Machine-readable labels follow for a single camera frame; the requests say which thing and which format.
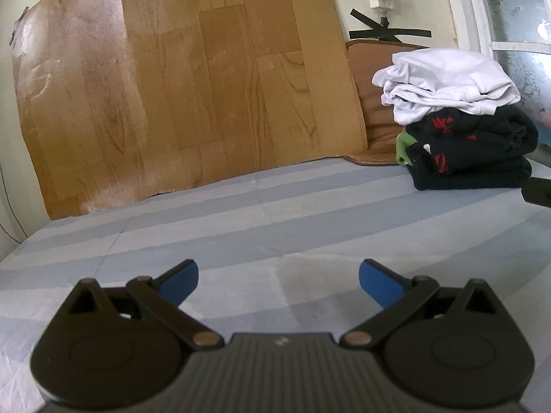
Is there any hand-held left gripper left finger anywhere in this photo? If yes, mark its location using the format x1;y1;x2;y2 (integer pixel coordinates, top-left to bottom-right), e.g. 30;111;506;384
64;259;225;349

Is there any white window frame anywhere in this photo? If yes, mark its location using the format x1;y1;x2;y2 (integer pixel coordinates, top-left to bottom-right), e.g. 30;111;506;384
445;0;551;63

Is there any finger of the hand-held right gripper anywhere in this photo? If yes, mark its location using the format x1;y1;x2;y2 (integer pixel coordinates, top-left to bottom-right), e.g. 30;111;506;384
520;176;551;210

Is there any green cloth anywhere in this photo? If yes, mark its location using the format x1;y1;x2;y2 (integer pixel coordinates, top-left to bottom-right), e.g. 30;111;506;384
395;131;418;167

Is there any wood-grain vinyl sheet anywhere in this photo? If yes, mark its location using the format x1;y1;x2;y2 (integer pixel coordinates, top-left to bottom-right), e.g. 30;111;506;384
11;0;369;221

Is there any thin dark cable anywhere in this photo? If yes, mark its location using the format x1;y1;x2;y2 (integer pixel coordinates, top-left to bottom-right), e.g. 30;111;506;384
0;166;27;247

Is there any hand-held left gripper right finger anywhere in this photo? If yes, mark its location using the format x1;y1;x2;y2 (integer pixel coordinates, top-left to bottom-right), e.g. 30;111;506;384
340;259;500;349

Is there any white garment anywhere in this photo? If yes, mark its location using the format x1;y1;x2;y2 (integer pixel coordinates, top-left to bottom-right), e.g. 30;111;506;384
371;48;522;125

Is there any patterned frosted window pane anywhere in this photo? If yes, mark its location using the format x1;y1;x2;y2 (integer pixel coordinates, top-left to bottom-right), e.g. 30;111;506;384
476;0;551;108

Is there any brown mat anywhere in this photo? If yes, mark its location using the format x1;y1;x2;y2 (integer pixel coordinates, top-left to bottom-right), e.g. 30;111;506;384
344;40;431;168

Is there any striped bed sheet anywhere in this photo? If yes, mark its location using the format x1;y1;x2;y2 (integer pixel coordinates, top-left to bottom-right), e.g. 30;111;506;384
0;155;551;413

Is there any black chair base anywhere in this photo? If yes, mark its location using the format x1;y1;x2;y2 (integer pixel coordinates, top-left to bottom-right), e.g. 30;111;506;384
349;8;433;41

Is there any black garment with red print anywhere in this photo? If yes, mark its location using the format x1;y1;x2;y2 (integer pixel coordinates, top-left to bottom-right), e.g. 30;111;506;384
405;105;540;192

